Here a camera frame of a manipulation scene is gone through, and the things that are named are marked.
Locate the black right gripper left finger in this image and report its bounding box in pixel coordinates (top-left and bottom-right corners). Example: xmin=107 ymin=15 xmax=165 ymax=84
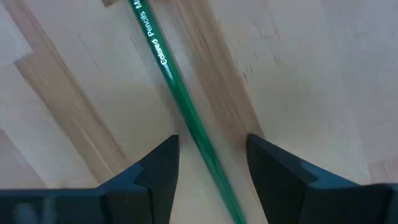
xmin=0 ymin=134 xmax=180 ymax=224

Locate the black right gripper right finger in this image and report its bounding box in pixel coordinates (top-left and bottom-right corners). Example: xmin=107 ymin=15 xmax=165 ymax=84
xmin=247 ymin=134 xmax=398 ymax=224

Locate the green coloured pencil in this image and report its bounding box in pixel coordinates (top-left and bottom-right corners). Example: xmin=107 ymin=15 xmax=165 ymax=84
xmin=126 ymin=0 xmax=249 ymax=224

